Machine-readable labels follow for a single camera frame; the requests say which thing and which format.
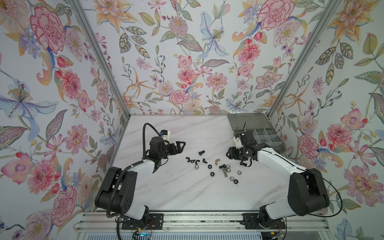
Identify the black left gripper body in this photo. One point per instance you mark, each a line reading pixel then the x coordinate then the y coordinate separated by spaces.
pixel 166 151

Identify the grey plastic organizer box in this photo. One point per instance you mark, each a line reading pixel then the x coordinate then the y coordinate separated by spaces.
pixel 260 126

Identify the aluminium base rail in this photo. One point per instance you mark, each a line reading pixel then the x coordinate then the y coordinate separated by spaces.
pixel 229 221

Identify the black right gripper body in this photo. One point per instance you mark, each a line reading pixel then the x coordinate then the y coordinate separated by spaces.
pixel 238 154

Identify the aluminium corner post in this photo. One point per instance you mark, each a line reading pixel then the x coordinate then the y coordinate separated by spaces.
pixel 91 37
pixel 320 26

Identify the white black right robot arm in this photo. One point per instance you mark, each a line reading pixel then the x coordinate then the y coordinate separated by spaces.
pixel 307 192

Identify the aluminium corner post right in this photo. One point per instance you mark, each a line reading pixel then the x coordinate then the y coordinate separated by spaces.
pixel 320 26

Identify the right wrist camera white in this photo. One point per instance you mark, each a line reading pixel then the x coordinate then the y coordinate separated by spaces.
pixel 238 142

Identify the aluminium corner post left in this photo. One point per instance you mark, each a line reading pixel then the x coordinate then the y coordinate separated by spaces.
pixel 91 37

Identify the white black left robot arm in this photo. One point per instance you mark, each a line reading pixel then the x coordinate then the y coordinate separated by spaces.
pixel 116 194

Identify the silver nut by bolt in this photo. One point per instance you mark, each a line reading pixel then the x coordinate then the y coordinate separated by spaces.
pixel 228 168

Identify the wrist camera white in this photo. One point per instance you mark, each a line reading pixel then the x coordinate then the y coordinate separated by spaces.
pixel 165 133
pixel 238 142

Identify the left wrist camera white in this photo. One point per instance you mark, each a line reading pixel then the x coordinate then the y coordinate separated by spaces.
pixel 165 133

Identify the silver bolt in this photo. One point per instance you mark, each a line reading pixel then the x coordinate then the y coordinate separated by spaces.
pixel 225 172

